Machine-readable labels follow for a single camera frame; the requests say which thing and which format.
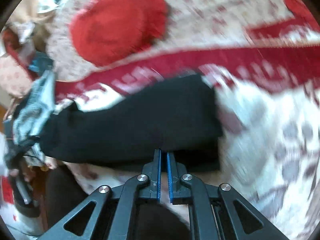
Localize blue plastic bag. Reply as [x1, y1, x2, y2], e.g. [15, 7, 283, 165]
[28, 51, 53, 76]

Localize red heart-shaped pillow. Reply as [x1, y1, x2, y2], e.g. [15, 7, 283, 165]
[69, 0, 168, 67]

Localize grey fleece jacket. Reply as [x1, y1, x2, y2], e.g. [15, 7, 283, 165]
[11, 69, 57, 165]

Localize floral folded quilt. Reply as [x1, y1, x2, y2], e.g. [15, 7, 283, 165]
[44, 0, 311, 83]

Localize red and white floral blanket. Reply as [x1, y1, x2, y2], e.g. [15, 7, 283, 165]
[55, 19, 319, 239]

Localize small red ruffled pillow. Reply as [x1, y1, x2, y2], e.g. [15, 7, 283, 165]
[284, 0, 319, 32]

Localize black pants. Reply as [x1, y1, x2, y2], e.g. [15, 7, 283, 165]
[40, 75, 223, 172]

